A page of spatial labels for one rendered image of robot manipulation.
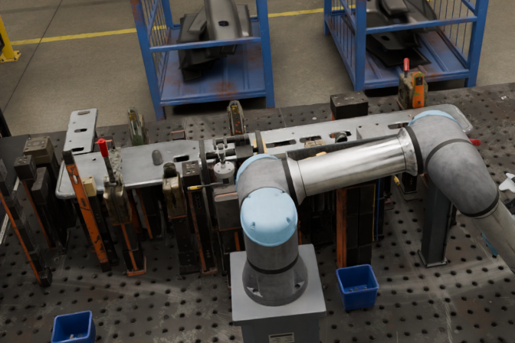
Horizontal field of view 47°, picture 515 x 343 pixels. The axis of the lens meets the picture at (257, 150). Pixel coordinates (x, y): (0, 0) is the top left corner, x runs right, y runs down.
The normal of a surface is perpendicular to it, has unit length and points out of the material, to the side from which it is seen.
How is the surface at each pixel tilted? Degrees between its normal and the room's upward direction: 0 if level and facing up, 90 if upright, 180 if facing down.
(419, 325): 0
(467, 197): 82
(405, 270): 0
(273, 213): 8
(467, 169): 44
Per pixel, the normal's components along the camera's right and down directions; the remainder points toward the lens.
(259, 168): -0.22, -0.77
